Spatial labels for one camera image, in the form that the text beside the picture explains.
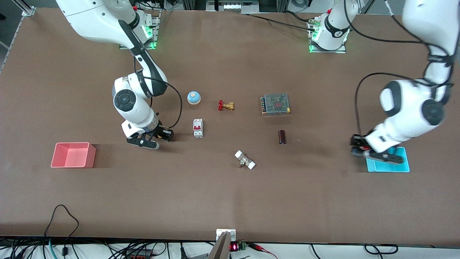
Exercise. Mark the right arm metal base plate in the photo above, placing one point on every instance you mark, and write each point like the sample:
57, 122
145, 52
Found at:
155, 32

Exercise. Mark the metal fitting white ends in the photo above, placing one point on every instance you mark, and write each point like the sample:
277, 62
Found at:
244, 160

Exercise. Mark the metal mesh power supply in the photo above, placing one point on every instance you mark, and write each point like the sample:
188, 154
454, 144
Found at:
276, 104

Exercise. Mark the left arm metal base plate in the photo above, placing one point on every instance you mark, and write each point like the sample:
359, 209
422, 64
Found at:
341, 51

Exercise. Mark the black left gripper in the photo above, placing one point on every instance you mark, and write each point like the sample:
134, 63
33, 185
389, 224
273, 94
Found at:
358, 141

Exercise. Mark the cyan plastic box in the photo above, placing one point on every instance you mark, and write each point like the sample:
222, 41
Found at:
388, 168

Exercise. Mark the metal rack device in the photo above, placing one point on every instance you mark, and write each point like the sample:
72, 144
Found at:
233, 6

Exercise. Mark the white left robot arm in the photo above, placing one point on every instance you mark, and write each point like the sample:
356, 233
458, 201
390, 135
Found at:
406, 108

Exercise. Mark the aluminium frame profile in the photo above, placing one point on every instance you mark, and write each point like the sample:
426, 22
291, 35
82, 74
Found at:
28, 11

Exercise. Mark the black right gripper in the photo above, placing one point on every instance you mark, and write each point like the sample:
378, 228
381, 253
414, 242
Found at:
161, 131

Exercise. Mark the blue call bell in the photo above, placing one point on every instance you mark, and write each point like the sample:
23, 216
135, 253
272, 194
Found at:
193, 98

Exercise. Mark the white circuit breaker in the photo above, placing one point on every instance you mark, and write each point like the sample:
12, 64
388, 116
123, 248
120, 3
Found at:
198, 128

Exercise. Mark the red digit display module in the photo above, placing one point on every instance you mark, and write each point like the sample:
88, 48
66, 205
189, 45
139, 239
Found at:
233, 247

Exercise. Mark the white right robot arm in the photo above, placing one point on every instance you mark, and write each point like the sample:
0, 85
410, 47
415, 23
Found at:
97, 18

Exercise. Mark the dark brown cylinder capacitor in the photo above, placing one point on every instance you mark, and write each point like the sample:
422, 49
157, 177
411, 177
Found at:
282, 137

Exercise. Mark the pink plastic box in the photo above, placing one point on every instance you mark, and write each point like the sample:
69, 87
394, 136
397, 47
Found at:
73, 158

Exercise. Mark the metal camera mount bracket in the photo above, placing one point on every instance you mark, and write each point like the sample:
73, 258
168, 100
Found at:
222, 248

